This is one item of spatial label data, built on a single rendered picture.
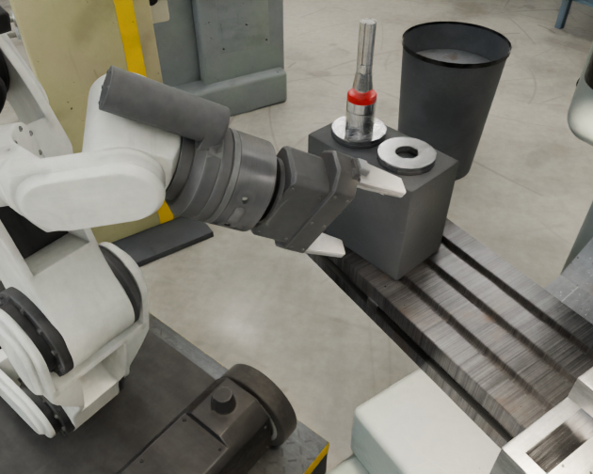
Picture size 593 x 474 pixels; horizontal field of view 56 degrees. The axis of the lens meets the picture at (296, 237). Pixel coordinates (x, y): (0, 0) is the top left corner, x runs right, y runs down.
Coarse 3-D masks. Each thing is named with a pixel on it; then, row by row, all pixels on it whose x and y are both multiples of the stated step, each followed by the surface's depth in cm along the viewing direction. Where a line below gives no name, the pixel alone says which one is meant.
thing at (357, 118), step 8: (352, 104) 87; (376, 104) 88; (352, 112) 88; (360, 112) 87; (368, 112) 87; (352, 120) 89; (360, 120) 88; (368, 120) 88; (352, 128) 90; (360, 128) 89; (368, 128) 89
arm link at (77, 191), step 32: (0, 128) 44; (0, 160) 41; (32, 160) 41; (64, 160) 41; (96, 160) 41; (128, 160) 41; (0, 192) 43; (32, 192) 41; (64, 192) 41; (96, 192) 42; (128, 192) 42; (160, 192) 43; (64, 224) 44; (96, 224) 45
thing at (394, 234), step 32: (320, 128) 94; (384, 128) 92; (384, 160) 84; (416, 160) 84; (448, 160) 87; (416, 192) 82; (448, 192) 89; (352, 224) 95; (384, 224) 89; (416, 224) 87; (384, 256) 92; (416, 256) 93
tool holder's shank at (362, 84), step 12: (360, 24) 80; (372, 24) 79; (360, 36) 81; (372, 36) 81; (360, 48) 82; (372, 48) 82; (360, 60) 83; (372, 60) 83; (360, 72) 84; (360, 84) 85; (372, 84) 86
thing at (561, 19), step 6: (564, 0) 409; (570, 0) 408; (576, 0) 404; (582, 0) 402; (588, 0) 402; (564, 6) 411; (564, 12) 413; (558, 18) 418; (564, 18) 416; (558, 24) 420; (564, 24) 421
